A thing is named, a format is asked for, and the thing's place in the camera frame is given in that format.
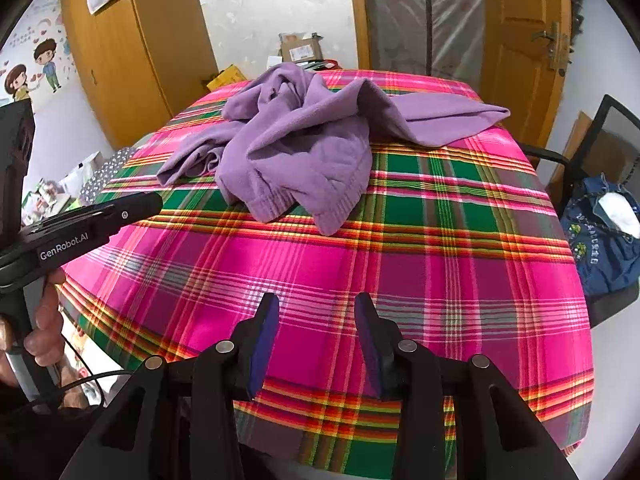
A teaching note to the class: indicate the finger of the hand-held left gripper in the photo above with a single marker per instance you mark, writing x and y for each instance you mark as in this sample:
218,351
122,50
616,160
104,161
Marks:
125,215

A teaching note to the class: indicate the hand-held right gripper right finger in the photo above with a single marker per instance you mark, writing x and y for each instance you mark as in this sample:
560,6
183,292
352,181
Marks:
367,347

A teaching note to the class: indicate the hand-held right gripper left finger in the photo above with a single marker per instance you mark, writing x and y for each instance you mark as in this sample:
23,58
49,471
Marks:
262,347

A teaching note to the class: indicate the purple fleece pants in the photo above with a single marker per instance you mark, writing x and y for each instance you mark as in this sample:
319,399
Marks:
300,150

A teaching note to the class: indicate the person's left forearm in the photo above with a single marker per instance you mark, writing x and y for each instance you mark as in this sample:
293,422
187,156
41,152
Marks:
35,445

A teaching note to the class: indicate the person's left hand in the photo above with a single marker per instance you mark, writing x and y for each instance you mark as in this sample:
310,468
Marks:
50,320

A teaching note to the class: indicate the purple patterned cloth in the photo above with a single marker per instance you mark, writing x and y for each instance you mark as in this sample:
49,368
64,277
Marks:
107,172

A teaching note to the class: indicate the cluster of small bottles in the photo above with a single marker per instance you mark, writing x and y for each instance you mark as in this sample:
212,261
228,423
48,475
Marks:
47,202

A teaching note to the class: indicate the white shopping bag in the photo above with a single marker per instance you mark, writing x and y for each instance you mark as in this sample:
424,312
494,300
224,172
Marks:
82,175

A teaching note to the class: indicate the pink plaid tablecloth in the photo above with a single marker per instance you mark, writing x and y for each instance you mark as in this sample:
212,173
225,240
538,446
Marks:
450,270

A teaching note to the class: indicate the wooden wardrobe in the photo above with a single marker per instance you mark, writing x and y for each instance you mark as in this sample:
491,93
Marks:
130,60

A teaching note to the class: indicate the yellow bag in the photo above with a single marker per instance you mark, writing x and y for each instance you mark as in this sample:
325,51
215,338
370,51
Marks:
227,79

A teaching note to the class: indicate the brown cardboard box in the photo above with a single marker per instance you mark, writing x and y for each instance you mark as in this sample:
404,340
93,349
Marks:
300,49

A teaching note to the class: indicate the blue denim bag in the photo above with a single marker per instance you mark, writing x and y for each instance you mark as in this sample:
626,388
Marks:
590,250

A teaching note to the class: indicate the flat cardboard sheet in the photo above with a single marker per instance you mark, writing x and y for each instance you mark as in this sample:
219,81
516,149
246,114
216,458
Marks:
582,135

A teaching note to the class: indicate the wooden door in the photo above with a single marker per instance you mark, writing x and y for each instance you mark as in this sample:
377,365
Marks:
520,60

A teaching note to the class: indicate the dark hanging garment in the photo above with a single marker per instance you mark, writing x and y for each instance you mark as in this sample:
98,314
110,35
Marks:
577,15

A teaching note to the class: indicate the cartoon wall sticker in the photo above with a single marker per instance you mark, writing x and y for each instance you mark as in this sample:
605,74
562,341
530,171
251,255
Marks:
45,60

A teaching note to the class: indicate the door frame with plastic curtain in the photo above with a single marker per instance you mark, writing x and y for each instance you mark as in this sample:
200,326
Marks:
400,15

